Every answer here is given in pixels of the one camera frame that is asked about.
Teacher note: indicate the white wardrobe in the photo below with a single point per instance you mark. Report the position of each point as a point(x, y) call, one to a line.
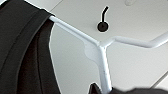
point(133, 20)

